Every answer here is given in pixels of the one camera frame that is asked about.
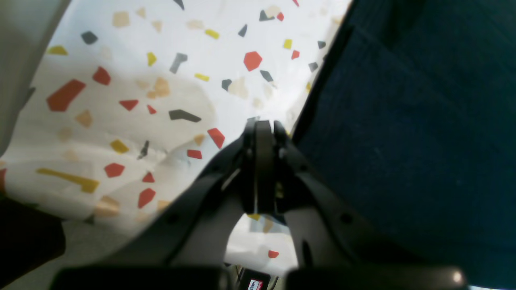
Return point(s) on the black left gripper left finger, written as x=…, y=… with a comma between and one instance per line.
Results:
x=188, y=242

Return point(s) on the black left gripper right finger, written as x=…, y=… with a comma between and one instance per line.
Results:
x=335, y=246

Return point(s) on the black t-shirt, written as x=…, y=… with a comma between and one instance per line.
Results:
x=413, y=122

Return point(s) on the terrazzo patterned tablecloth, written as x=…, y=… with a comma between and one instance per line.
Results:
x=133, y=98

